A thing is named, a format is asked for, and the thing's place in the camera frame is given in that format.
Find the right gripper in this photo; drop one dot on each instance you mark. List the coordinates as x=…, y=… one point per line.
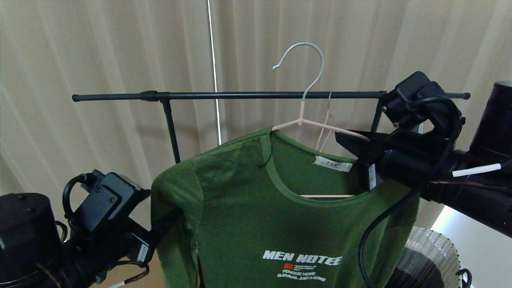
x=408, y=168

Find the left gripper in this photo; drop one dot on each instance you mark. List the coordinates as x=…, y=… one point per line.
x=116, y=252

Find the pink clothes hanger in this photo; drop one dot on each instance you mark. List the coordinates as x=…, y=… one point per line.
x=328, y=116
x=308, y=90

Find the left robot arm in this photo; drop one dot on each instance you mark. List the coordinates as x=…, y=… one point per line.
x=24, y=228

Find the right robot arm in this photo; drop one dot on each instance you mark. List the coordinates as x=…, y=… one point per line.
x=480, y=188

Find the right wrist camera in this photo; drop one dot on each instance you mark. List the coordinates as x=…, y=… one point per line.
x=416, y=96

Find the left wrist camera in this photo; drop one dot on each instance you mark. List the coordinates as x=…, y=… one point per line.
x=108, y=200

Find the black clothes rack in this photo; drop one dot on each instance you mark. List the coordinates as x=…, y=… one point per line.
x=240, y=95

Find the beige curtain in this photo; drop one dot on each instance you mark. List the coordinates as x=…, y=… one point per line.
x=100, y=48

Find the green long-sleeved shirt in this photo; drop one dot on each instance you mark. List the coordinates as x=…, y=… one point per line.
x=248, y=208

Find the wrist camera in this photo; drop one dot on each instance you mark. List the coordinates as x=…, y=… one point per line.
x=108, y=200
x=416, y=96

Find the white laundry basket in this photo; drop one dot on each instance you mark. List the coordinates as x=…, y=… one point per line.
x=432, y=256

